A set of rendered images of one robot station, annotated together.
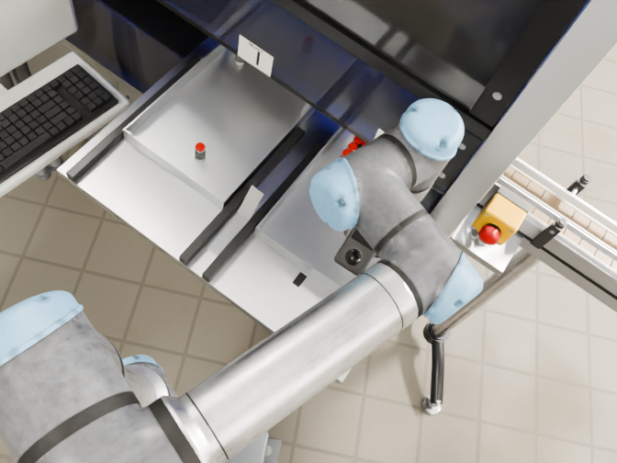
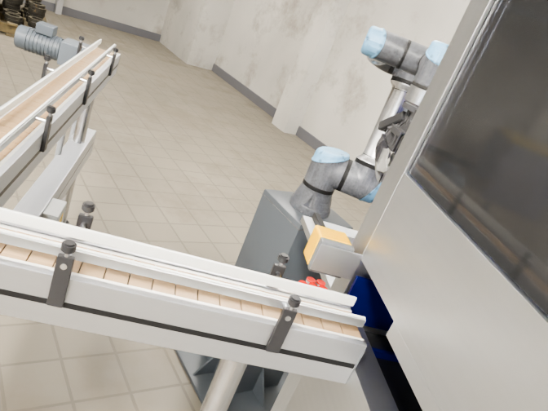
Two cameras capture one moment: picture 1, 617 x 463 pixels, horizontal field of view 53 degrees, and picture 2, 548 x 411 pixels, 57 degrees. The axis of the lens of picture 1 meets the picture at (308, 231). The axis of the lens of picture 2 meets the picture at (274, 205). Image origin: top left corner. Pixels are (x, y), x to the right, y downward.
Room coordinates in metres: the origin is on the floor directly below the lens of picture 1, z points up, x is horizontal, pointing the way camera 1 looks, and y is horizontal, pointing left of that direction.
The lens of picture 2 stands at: (1.44, -0.96, 1.41)
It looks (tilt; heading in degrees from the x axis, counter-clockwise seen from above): 21 degrees down; 148
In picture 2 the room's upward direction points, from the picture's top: 22 degrees clockwise
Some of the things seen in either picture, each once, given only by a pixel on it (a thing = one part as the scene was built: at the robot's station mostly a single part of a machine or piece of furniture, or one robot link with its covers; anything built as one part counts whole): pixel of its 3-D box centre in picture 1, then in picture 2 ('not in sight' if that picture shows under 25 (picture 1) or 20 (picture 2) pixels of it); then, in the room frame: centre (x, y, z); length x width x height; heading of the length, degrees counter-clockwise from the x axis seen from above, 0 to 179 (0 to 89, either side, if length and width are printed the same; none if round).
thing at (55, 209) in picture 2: not in sight; (52, 218); (-0.15, -0.77, 0.50); 0.12 x 0.05 x 0.09; 164
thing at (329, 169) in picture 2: not in sight; (329, 167); (0.06, 0.04, 0.96); 0.13 x 0.12 x 0.14; 56
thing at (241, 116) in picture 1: (225, 118); not in sight; (0.76, 0.26, 0.90); 0.34 x 0.26 x 0.04; 164
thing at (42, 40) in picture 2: not in sight; (53, 43); (-0.94, -0.82, 0.90); 0.28 x 0.12 x 0.14; 74
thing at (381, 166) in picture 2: not in sight; (382, 166); (0.48, -0.11, 1.13); 0.06 x 0.03 x 0.09; 164
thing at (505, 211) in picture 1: (500, 217); (327, 250); (0.71, -0.34, 0.99); 0.08 x 0.07 x 0.07; 164
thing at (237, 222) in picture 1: (234, 220); not in sight; (0.53, 0.14, 0.91); 0.14 x 0.03 x 0.06; 163
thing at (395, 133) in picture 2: not in sight; (408, 130); (0.49, -0.10, 1.24); 0.09 x 0.08 x 0.12; 164
